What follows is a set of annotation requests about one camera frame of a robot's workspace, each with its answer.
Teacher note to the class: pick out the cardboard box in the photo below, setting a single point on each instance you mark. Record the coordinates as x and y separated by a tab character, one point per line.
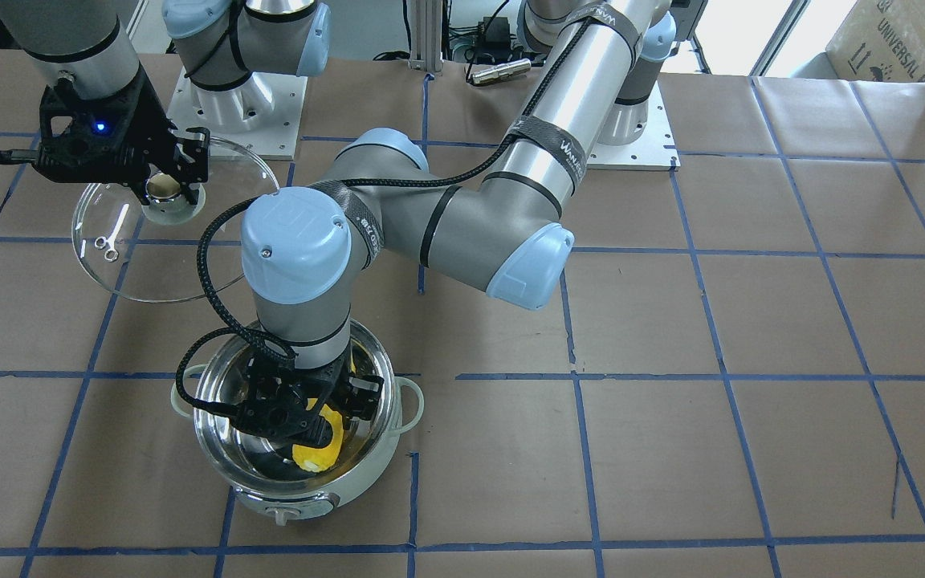
880	41

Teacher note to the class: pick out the glass pot lid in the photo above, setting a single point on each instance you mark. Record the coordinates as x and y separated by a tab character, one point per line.
148	253

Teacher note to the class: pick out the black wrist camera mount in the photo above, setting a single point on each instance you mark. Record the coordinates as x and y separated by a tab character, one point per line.
276	407
114	139

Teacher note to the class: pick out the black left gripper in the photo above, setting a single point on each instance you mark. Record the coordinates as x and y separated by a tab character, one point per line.
363	396

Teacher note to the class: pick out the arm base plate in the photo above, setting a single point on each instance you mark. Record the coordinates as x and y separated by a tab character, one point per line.
270	112
636	137

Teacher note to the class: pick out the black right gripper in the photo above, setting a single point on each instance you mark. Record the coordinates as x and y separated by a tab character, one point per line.
150	138

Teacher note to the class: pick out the aluminium frame post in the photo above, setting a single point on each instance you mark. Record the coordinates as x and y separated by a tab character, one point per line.
425	40

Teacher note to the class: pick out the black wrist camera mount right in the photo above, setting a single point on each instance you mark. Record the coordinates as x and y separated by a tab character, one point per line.
114	139

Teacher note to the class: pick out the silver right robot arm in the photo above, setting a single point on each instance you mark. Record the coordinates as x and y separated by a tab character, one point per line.
86	41

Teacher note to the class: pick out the pale green cooking pot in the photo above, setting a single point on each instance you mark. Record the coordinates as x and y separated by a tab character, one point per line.
286	481

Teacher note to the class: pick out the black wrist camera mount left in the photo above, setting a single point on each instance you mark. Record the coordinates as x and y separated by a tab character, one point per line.
276	407

